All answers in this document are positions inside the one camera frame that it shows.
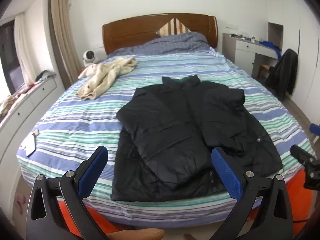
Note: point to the blue cloth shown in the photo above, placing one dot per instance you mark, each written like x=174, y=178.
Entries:
x=271, y=46

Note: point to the white drawer cabinet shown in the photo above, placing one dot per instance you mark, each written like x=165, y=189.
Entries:
x=27, y=105

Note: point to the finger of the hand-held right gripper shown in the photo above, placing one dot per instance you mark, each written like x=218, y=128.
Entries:
x=301, y=154

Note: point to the white wardrobe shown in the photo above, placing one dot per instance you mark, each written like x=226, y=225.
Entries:
x=307, y=55

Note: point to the grey clothes pile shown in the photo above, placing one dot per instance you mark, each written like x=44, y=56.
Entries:
x=45, y=75

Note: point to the white card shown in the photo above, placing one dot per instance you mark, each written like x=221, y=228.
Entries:
x=29, y=145

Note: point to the white sheer curtain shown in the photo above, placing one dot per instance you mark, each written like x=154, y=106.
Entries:
x=22, y=45

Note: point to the beige curtain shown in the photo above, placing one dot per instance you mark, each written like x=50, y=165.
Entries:
x=62, y=30

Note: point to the striped pillow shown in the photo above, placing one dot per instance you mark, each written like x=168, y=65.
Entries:
x=172, y=27

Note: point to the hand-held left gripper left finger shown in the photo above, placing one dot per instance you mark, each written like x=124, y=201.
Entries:
x=91, y=172

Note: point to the dark window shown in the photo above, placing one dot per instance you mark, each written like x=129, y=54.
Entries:
x=10, y=60

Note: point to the group of small desk items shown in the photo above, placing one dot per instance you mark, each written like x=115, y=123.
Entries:
x=241, y=37

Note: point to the small brown tag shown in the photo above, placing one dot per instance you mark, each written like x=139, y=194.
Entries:
x=35, y=133

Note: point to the dark jacket on chair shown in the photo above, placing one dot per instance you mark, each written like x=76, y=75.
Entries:
x=283, y=72

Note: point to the pink slippers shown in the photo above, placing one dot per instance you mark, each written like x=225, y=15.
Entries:
x=20, y=202

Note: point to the blue object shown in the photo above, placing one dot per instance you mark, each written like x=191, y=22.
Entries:
x=315, y=130

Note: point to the white round fan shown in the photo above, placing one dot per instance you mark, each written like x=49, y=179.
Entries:
x=89, y=57

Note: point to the beige cloth pile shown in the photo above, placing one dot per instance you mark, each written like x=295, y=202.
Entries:
x=10, y=105

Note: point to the orange fleece robe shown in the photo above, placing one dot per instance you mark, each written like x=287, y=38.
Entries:
x=300, y=200

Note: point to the black puffer jacket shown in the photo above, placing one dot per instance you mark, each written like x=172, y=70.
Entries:
x=170, y=130

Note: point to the white desk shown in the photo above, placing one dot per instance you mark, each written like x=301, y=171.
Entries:
x=243, y=51

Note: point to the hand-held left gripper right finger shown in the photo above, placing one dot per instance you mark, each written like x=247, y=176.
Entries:
x=227, y=172

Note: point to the wooden bed footboard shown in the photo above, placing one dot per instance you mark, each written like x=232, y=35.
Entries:
x=135, y=233

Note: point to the wooden chair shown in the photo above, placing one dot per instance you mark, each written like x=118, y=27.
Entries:
x=264, y=70

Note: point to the bed with striped cover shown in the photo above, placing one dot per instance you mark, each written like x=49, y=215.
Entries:
x=75, y=130

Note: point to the beige fleece garment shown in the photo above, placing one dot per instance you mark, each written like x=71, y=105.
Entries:
x=105, y=77

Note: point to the wooden headboard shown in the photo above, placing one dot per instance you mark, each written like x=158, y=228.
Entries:
x=130, y=32

